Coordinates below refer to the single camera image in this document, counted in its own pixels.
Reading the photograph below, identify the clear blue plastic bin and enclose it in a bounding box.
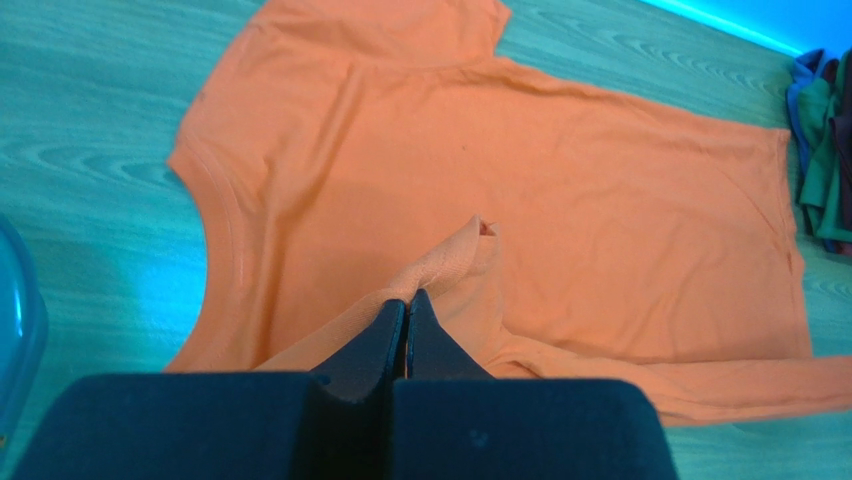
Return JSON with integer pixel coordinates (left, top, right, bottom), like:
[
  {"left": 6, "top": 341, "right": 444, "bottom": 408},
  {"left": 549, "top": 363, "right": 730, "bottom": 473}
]
[{"left": 1, "top": 217, "right": 48, "bottom": 456}]

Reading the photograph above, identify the folded blue t-shirt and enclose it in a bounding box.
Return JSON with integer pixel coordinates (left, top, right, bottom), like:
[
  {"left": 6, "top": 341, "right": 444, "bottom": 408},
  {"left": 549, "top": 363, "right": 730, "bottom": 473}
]
[{"left": 785, "top": 47, "right": 841, "bottom": 254}]

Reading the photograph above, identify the orange t-shirt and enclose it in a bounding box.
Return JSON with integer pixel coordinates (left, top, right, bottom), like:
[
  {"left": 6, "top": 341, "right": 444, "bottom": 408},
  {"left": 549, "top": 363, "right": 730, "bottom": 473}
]
[{"left": 169, "top": 1, "right": 851, "bottom": 426}]

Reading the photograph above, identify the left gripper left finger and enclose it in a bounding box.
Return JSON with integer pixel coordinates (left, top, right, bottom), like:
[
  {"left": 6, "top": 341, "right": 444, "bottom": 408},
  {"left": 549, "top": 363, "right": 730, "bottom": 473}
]
[{"left": 310, "top": 300, "right": 406, "bottom": 404}]

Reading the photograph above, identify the folded green t-shirt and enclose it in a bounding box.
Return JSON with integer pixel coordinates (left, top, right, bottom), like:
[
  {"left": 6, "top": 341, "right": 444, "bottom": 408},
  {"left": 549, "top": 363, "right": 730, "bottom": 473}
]
[{"left": 788, "top": 51, "right": 851, "bottom": 244}]

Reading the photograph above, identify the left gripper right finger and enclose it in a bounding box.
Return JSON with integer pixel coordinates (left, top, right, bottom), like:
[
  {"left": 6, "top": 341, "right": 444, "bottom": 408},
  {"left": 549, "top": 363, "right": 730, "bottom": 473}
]
[{"left": 406, "top": 289, "right": 493, "bottom": 381}]

